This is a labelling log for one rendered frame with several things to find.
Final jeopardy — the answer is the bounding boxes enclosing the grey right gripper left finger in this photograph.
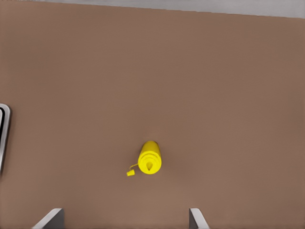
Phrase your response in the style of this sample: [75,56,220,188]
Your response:
[32,208,65,229]

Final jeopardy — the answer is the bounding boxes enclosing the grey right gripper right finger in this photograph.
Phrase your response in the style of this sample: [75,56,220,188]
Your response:
[189,208,210,229]

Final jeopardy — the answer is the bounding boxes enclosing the yellow sauce bottle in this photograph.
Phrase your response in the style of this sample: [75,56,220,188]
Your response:
[126,140,163,177]

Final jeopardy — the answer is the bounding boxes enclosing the silver kitchen scale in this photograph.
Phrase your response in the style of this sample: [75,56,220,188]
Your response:
[0,103,11,176]

